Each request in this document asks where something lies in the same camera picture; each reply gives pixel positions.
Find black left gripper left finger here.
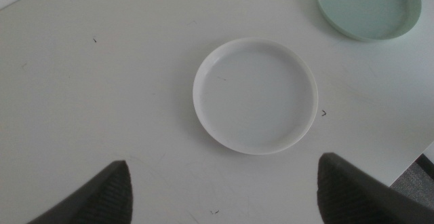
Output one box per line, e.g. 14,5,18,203
26,160,134,224

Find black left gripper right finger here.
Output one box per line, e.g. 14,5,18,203
317,152,434,224

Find white shallow bowl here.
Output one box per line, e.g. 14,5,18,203
192,37,319,156

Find pale green shallow bowl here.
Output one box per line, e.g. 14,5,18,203
315,0,422,43

